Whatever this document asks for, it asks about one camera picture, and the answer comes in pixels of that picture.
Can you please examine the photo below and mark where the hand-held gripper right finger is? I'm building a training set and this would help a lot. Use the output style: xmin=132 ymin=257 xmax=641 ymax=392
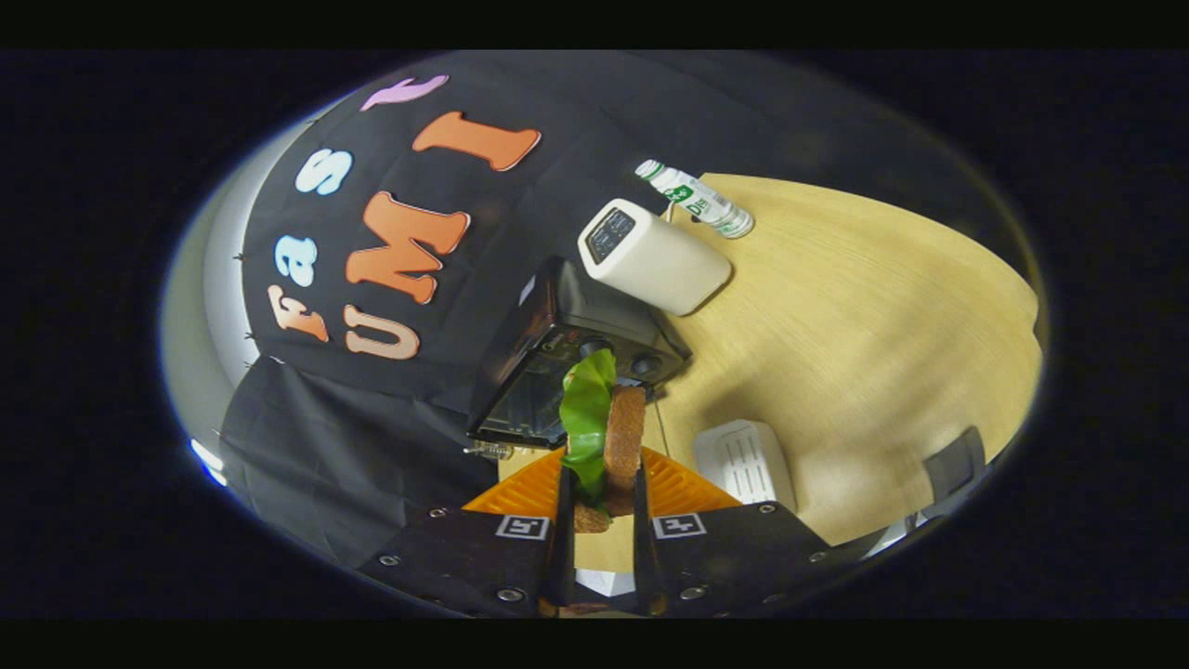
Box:
xmin=632 ymin=446 xmax=883 ymax=619

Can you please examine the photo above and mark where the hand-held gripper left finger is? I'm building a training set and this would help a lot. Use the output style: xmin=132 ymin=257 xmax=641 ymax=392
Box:
xmin=358 ymin=446 xmax=577 ymax=619

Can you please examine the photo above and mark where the sandwich with lettuce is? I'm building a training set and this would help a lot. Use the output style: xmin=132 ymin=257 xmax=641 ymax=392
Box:
xmin=557 ymin=348 xmax=648 ymax=535

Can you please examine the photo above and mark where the black toaster oven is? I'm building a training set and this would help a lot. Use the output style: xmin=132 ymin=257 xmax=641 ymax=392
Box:
xmin=466 ymin=256 xmax=693 ymax=450

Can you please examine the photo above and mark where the white bread toaster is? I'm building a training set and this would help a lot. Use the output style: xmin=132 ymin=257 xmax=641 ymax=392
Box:
xmin=578 ymin=198 xmax=733 ymax=317

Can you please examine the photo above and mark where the white ridged tray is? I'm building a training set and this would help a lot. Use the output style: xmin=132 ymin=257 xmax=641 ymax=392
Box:
xmin=692 ymin=419 xmax=798 ymax=514

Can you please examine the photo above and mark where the dark chair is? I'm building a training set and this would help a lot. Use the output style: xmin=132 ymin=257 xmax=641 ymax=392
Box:
xmin=922 ymin=426 xmax=988 ymax=507

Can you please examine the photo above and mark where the white bottle green label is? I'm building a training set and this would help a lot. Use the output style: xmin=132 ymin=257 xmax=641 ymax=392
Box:
xmin=635 ymin=160 xmax=755 ymax=240

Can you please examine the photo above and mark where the ceiling light strip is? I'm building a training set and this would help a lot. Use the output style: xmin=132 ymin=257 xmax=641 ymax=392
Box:
xmin=189 ymin=438 xmax=229 ymax=488

